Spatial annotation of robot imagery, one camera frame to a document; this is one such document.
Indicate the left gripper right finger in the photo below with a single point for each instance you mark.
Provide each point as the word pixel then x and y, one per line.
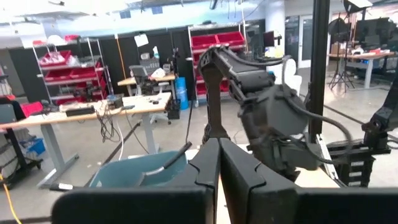
pixel 242 174

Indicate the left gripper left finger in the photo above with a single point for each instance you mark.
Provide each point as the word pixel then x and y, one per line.
pixel 205 168

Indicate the black slotted spatula steel shank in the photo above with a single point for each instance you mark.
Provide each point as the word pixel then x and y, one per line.
pixel 81 186

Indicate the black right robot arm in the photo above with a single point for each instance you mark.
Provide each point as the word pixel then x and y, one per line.
pixel 270 115

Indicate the blue barrel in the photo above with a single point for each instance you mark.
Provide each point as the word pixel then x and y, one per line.
pixel 181 93

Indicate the blue-grey plastic bin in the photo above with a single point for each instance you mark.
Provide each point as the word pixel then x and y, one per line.
pixel 124 174

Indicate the wooden desk grey legs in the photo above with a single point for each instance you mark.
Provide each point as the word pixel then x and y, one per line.
pixel 133 104

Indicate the black tripod stand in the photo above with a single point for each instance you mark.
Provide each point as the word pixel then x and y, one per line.
pixel 340 71

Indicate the grey office chair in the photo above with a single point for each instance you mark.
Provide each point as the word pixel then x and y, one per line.
pixel 140 74

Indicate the blue plastic crate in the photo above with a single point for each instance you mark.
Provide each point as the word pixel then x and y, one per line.
pixel 34 146

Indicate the black overhead frame post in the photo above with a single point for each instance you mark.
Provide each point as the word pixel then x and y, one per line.
pixel 318 62

